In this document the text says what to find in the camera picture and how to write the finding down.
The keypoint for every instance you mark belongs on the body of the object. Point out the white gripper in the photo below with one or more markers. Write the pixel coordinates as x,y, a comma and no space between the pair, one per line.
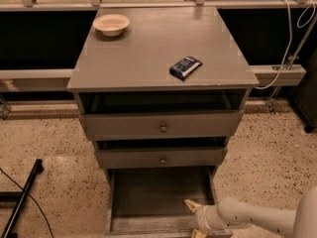
203,218

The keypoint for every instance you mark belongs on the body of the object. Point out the grey bottom drawer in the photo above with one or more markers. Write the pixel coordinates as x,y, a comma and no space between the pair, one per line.
150,203

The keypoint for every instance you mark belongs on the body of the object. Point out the grey drawer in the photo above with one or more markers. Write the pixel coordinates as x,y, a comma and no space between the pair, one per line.
150,203
135,126
161,158

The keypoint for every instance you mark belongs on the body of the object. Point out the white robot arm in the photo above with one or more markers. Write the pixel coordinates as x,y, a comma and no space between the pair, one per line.
231,213

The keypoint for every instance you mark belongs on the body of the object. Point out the grey middle drawer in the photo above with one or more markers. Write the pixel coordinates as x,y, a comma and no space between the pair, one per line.
161,158

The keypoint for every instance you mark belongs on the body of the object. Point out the grey top drawer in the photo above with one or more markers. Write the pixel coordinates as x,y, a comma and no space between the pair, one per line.
135,126

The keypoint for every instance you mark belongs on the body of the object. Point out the grey wooden drawer cabinet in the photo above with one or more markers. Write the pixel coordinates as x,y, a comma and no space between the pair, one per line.
130,74

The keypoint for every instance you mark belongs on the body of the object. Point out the black cart base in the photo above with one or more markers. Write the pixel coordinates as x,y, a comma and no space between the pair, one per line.
305,98

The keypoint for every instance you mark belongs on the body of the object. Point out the black metal stand leg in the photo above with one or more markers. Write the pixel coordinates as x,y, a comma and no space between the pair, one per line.
18,198

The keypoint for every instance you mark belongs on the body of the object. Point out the cream ceramic bowl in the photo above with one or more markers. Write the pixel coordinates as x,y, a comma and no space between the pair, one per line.
111,25

